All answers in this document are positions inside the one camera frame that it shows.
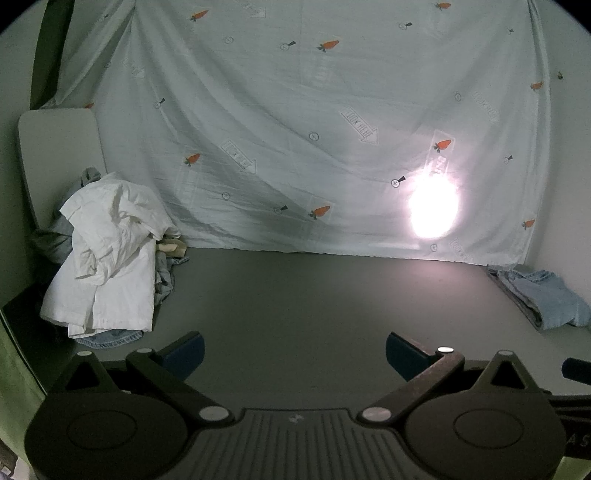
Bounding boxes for carrot printed bed sheet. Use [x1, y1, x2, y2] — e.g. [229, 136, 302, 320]
[44, 0, 555, 266]

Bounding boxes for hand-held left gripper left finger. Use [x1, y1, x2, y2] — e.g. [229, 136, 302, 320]
[58, 331, 234, 423]

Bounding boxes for grey garment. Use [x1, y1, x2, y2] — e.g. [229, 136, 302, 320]
[30, 166, 191, 306]

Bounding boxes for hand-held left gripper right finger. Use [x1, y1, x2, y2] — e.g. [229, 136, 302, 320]
[358, 331, 553, 425]

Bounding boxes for white shirt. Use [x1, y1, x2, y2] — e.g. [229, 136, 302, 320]
[40, 172, 182, 339]

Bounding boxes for beige cloth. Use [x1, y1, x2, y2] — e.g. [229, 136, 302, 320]
[156, 235, 188, 259]

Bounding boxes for white plastic board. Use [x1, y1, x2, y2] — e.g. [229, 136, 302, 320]
[17, 108, 110, 230]

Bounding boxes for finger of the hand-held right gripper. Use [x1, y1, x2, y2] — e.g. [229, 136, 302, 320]
[561, 357, 591, 382]

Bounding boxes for folded light blue jeans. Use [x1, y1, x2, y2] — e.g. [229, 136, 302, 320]
[486, 264, 591, 330]

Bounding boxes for green cloth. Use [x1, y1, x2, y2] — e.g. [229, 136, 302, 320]
[0, 302, 48, 467]

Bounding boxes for blue denim garment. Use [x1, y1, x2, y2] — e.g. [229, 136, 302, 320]
[75, 329, 143, 350]

